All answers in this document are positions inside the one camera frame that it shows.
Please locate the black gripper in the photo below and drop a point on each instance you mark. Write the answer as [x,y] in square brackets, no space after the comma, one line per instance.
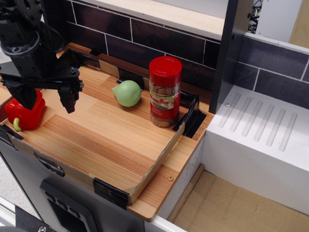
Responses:
[61,74]

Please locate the basil bottle red lid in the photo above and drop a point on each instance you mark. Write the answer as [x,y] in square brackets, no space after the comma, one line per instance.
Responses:
[165,90]

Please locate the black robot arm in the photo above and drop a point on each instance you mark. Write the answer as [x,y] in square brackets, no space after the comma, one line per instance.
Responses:
[32,47]

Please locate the cardboard fence with black tape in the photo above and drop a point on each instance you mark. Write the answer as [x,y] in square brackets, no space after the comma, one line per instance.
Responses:
[102,142]

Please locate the red bell pepper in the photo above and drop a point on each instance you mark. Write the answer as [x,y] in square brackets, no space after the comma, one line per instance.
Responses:
[23,118]

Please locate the green onion toy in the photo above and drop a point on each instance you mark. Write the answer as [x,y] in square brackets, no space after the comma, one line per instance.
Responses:
[128,93]

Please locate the white sink drainboard unit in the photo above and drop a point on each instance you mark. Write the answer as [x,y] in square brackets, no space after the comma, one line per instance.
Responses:
[261,144]

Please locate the dark grey vertical post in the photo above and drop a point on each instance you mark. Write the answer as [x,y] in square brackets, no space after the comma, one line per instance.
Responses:
[236,25]

